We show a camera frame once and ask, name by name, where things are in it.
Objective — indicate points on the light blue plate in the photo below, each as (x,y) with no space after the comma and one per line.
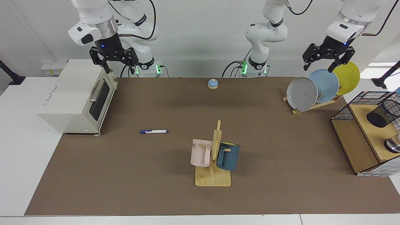
(328,82)

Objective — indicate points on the wooden cup stand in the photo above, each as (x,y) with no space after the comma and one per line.
(212,179)

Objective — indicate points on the wooden plate rack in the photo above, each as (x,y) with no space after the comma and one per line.
(315,106)

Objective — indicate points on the small blue round bell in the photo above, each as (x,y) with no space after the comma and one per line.
(212,83)

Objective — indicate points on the dark blue cup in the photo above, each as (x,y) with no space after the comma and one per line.
(229,157)

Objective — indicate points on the black mesh pen holder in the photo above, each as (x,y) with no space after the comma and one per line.
(379,118)

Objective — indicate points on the pale toaster oven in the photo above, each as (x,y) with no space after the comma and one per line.
(75,84)

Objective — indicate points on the brown table cloth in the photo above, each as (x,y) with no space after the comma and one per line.
(156,172)

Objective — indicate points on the white marker with blue cap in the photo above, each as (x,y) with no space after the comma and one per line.
(156,131)

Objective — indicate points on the yellow plate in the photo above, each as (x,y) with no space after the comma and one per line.
(348,78)

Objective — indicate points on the grey plate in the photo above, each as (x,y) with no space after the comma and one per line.
(301,93)

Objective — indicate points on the black clamp stand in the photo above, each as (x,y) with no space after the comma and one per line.
(12,78)
(382,81)

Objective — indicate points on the pink cup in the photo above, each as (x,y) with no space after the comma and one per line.
(198,154)

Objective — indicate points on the glass lid with metal rim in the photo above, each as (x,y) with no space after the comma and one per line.
(394,145)

